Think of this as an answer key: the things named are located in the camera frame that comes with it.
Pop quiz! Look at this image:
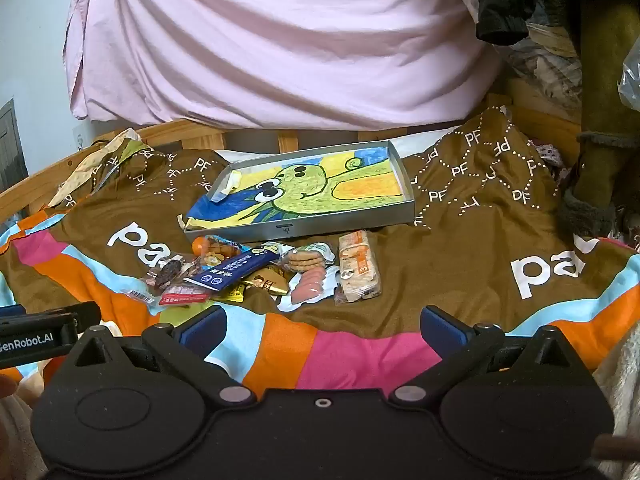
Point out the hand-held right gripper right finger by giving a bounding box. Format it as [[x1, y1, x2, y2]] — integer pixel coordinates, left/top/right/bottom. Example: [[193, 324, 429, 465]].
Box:
[[387, 305, 583, 406]]

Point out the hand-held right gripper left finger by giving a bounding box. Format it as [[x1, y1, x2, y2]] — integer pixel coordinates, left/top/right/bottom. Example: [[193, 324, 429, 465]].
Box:
[[64, 305, 258, 406]]

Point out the clear packet red label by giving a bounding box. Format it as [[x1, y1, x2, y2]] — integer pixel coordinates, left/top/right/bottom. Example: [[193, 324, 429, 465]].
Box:
[[159, 282, 211, 307]]

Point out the yellow snack packet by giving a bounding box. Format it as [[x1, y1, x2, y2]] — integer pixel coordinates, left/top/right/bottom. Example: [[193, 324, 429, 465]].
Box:
[[210, 282, 248, 303]]

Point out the clear packet dark dried fruit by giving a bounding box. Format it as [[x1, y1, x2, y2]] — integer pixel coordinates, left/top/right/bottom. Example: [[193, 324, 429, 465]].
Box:
[[124, 257, 201, 306]]

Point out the dark blue bar packet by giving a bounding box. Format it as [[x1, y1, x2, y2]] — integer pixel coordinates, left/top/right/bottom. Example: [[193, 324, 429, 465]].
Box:
[[182, 250, 281, 291]]

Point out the golden snack packet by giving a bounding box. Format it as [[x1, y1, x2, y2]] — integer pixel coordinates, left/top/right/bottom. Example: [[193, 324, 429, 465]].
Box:
[[245, 267, 291, 296]]

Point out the long cracker packet orange label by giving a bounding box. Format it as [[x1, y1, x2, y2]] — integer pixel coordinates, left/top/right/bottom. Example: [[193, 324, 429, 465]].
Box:
[[334, 230, 383, 306]]

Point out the pink sausage packet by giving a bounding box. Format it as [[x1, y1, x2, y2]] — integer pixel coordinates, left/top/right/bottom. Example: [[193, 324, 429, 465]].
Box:
[[276, 265, 341, 313]]

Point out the round biscuit packet green label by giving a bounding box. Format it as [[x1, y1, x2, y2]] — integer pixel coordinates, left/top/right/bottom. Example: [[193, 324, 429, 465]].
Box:
[[280, 241, 337, 276]]

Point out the grey metal tray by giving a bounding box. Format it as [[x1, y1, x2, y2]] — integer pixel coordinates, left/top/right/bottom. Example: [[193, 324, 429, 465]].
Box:
[[182, 140, 416, 245]]

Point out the brown printed blanket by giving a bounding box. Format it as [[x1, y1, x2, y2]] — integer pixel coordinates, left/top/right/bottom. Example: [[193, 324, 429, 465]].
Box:
[[0, 102, 640, 401]]

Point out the beige green printed cloth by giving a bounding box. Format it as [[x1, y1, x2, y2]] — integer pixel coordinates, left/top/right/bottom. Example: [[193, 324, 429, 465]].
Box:
[[55, 127, 156, 206]]

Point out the cream fleece cloth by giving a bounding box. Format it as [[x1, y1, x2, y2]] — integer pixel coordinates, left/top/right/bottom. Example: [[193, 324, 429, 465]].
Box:
[[592, 320, 640, 480]]

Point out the pink floral cloth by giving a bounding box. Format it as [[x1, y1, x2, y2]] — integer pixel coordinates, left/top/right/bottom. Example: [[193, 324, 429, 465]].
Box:
[[532, 137, 571, 181]]

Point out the grey patterned cloth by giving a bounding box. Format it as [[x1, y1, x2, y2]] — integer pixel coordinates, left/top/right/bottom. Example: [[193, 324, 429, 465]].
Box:
[[505, 10, 583, 126]]

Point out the pink bed sheet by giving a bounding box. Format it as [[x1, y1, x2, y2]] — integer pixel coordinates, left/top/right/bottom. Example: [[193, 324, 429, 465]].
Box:
[[62, 0, 503, 131]]

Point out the clear plastic bag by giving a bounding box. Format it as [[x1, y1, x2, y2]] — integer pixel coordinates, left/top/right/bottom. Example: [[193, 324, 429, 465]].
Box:
[[617, 37, 640, 111]]

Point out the black jacket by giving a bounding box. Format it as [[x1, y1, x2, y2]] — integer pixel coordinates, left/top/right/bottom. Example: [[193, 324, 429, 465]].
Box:
[[472, 0, 538, 46]]

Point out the grey wall panel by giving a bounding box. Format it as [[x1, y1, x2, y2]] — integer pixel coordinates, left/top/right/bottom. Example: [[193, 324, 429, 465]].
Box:
[[0, 100, 28, 193]]

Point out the wooden bed frame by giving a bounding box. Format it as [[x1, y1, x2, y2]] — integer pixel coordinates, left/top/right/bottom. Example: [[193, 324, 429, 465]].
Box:
[[0, 77, 583, 221]]

